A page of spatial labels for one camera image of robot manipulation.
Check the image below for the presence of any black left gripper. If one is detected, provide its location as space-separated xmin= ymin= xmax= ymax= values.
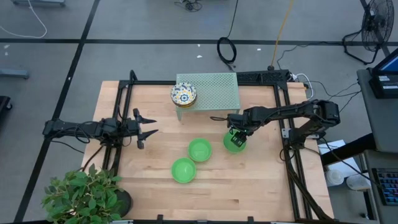
xmin=116 ymin=108 xmax=159 ymax=150

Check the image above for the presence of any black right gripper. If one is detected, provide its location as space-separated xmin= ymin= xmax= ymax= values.
xmin=227 ymin=112 xmax=254 ymax=148

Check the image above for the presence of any green plastic mini bowl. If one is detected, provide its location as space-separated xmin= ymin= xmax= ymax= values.
xmin=170 ymin=157 xmax=197 ymax=184
xmin=222 ymin=129 xmax=248 ymax=154
xmin=187 ymin=138 xmax=213 ymax=163

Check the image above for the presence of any pale green perforated metal shelf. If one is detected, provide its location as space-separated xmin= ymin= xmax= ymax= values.
xmin=175 ymin=72 xmax=241 ymax=121

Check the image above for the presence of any black perforated panel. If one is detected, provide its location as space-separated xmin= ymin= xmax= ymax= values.
xmin=236 ymin=69 xmax=290 ymax=84

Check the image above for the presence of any black plant pot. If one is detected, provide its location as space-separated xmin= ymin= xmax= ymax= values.
xmin=113 ymin=188 xmax=134 ymax=218

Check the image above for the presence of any green leafy plant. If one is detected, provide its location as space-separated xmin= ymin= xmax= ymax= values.
xmin=41 ymin=163 xmax=125 ymax=224

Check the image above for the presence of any clear plastic cup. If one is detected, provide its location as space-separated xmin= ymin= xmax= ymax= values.
xmin=325 ymin=169 xmax=345 ymax=187
xmin=346 ymin=174 xmax=371 ymax=191

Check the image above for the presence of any black diagonal beam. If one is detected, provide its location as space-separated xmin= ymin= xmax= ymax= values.
xmin=320 ymin=133 xmax=377 ymax=166

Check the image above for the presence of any white paper sheet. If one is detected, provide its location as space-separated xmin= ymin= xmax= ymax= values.
xmin=318 ymin=139 xmax=358 ymax=178

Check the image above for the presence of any grey keyboard desk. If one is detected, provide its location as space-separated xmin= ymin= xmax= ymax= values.
xmin=363 ymin=149 xmax=398 ymax=224

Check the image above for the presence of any grey metal foot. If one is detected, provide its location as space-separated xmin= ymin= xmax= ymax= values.
xmin=0 ymin=68 xmax=30 ymax=80

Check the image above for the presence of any black chair part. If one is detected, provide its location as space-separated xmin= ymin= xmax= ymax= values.
xmin=0 ymin=95 xmax=13 ymax=113

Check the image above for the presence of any grey side desk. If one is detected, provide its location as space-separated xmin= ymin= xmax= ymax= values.
xmin=356 ymin=68 xmax=398 ymax=154

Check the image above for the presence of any black labelled box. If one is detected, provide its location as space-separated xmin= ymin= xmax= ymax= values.
xmin=368 ymin=73 xmax=398 ymax=100

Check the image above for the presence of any black backlit keyboard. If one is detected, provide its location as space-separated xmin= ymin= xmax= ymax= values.
xmin=371 ymin=167 xmax=398 ymax=206

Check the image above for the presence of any grey cart base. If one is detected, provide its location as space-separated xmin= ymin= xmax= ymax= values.
xmin=11 ymin=0 xmax=66 ymax=7

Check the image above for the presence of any laptop with blue screen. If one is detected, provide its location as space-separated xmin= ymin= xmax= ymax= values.
xmin=371 ymin=46 xmax=398 ymax=77

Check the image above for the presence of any black aluminium table frame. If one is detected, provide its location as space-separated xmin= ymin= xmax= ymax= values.
xmin=101 ymin=70 xmax=336 ymax=224

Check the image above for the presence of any white charger cable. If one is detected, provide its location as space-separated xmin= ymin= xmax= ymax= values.
xmin=289 ymin=72 xmax=314 ymax=101

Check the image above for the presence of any black hanging power cable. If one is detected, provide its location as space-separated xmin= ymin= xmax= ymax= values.
xmin=216 ymin=0 xmax=239 ymax=70

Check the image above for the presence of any yellow hanging cord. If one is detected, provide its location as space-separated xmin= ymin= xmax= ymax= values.
xmin=269 ymin=0 xmax=295 ymax=71

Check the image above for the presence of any tangled black cable bundle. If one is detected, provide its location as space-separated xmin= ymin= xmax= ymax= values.
xmin=174 ymin=0 xmax=203 ymax=13

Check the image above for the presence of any white loose cable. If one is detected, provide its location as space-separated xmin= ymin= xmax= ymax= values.
xmin=0 ymin=0 xmax=48 ymax=40

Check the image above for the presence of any black pedestal fan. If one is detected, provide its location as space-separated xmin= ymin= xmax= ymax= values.
xmin=341 ymin=0 xmax=396 ymax=65

